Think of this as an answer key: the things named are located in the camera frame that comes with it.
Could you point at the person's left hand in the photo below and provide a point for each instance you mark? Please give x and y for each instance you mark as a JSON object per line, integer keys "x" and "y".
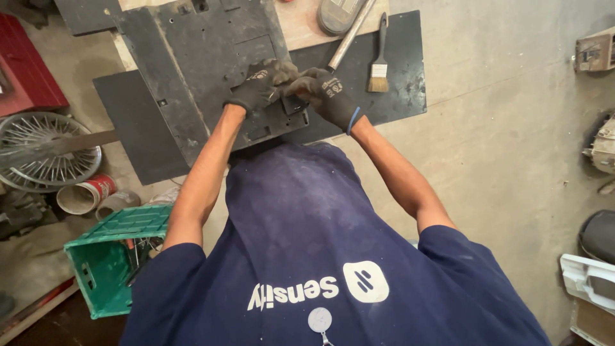
{"x": 257, "y": 89}

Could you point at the person's right hand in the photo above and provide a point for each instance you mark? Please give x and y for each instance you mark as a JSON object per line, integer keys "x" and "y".
{"x": 326, "y": 96}

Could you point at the person's left fingers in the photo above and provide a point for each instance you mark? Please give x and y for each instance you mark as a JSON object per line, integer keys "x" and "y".
{"x": 283, "y": 71}

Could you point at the person's right fingers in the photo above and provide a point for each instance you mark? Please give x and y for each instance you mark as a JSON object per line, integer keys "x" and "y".
{"x": 295, "y": 86}

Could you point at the dark grey metal plate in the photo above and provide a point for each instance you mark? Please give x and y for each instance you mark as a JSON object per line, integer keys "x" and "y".
{"x": 202, "y": 72}

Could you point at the wooden board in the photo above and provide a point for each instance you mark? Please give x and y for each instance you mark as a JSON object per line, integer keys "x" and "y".
{"x": 307, "y": 24}

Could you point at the silver metal pipe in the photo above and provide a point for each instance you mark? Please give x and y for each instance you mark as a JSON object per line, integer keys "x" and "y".
{"x": 350, "y": 36}

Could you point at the grey oval device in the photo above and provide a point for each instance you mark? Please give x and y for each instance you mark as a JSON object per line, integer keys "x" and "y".
{"x": 338, "y": 14}

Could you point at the black rubber mat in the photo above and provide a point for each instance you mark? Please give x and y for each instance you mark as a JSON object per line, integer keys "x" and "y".
{"x": 384, "y": 72}

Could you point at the person's navy blue shirt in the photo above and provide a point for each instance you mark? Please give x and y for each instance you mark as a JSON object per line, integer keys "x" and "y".
{"x": 312, "y": 254}

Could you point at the grey dirty tin can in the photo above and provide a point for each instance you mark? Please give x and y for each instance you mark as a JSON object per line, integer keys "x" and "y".
{"x": 117, "y": 203}

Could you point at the red and white tin can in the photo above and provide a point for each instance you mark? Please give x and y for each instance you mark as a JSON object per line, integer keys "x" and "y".
{"x": 86, "y": 193}

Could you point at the round silver badge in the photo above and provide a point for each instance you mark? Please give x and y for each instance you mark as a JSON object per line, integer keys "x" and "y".
{"x": 320, "y": 320}

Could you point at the flat metal bar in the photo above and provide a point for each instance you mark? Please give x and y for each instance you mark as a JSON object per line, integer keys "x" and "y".
{"x": 57, "y": 146}

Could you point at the green plastic crate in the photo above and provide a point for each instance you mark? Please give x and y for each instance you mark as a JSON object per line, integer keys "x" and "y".
{"x": 110, "y": 259}

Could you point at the red metal cabinet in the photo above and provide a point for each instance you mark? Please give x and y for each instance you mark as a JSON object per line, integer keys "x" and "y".
{"x": 26, "y": 67}

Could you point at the rusty metal box part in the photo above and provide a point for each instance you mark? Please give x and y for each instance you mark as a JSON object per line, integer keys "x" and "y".
{"x": 596, "y": 50}

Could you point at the dusty engine part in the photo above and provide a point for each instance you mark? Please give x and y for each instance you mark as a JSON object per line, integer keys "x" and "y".
{"x": 603, "y": 146}

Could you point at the black round seat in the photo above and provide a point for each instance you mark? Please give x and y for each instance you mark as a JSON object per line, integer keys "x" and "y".
{"x": 598, "y": 235}

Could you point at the white plastic part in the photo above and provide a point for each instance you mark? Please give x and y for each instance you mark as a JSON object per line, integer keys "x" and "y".
{"x": 588, "y": 281}

